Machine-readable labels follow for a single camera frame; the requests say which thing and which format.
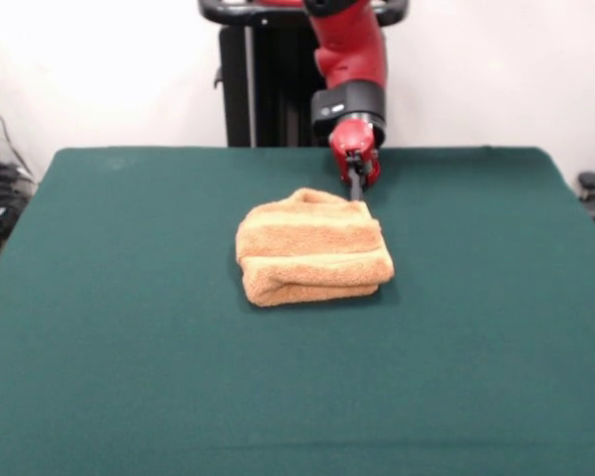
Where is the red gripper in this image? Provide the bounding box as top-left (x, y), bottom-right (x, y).
top-left (327, 117), bottom-right (383, 204)

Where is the orange terry towel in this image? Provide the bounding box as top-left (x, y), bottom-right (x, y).
top-left (234, 186), bottom-right (396, 309)

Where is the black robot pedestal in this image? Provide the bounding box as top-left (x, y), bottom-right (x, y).
top-left (196, 0), bottom-right (409, 149)

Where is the dark green table cloth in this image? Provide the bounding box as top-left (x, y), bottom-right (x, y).
top-left (0, 145), bottom-right (595, 476)

